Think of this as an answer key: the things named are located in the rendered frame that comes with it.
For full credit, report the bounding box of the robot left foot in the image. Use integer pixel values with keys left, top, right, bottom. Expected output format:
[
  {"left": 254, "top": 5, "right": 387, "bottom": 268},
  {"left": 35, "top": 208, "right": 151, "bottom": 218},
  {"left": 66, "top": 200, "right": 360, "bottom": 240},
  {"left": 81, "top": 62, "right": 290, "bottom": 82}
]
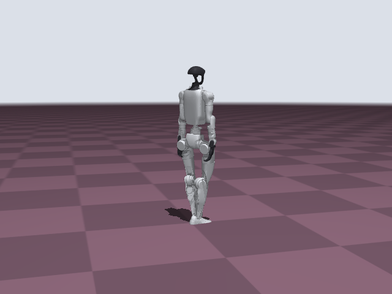
[{"left": 191, "top": 213, "right": 203, "bottom": 223}]

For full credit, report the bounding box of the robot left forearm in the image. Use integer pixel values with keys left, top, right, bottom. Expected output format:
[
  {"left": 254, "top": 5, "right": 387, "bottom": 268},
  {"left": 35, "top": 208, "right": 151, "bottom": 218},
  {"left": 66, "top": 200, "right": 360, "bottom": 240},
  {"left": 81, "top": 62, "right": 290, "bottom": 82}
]
[{"left": 178, "top": 118, "right": 186, "bottom": 139}]

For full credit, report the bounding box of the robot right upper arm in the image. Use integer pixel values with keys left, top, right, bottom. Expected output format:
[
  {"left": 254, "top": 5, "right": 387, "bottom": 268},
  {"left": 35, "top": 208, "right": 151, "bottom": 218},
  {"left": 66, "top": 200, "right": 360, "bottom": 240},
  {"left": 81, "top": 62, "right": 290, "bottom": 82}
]
[{"left": 202, "top": 91, "right": 214, "bottom": 124}]

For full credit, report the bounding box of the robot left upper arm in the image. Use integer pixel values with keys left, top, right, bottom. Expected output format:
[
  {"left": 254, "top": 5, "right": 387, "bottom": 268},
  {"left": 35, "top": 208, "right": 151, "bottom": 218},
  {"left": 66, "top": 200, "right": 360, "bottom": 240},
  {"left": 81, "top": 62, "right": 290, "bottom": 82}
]
[{"left": 179, "top": 91, "right": 186, "bottom": 121}]

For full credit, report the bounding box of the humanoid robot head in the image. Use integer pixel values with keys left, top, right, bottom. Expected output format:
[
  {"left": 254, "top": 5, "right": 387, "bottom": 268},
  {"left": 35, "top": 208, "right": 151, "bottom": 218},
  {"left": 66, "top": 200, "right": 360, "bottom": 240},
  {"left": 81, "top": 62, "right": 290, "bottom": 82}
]
[{"left": 188, "top": 66, "right": 205, "bottom": 91}]

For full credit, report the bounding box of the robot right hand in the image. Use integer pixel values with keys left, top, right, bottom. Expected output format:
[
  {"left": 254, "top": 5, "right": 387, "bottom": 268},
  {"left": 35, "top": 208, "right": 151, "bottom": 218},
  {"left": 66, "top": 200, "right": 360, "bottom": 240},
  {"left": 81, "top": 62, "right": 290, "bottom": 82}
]
[{"left": 204, "top": 140, "right": 216, "bottom": 162}]

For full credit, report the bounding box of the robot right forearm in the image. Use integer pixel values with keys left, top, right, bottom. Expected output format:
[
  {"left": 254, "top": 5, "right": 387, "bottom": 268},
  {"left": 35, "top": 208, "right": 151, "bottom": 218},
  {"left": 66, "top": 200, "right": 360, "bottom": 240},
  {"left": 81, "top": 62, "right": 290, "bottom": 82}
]
[{"left": 207, "top": 116, "right": 217, "bottom": 145}]

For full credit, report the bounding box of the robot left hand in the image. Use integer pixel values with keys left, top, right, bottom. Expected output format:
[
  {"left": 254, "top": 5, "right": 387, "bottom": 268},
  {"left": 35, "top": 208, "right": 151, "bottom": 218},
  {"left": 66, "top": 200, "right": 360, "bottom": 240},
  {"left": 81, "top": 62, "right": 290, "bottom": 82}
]
[{"left": 178, "top": 135, "right": 183, "bottom": 157}]

